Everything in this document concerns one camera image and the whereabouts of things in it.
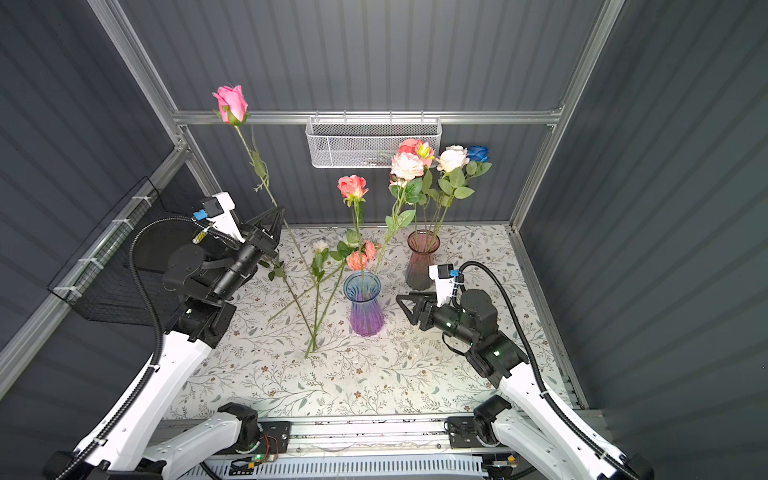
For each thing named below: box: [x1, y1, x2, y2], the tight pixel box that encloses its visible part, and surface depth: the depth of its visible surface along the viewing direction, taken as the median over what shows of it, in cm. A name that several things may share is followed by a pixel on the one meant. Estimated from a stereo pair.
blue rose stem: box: [465, 145, 493, 181], surface depth 82 cm
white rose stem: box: [430, 145, 475, 237], surface depth 77 cm
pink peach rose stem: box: [338, 174, 369, 289], surface depth 76 cm
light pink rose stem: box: [374, 152, 424, 270], surface depth 70 cm
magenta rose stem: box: [213, 85, 316, 343], surface depth 51 cm
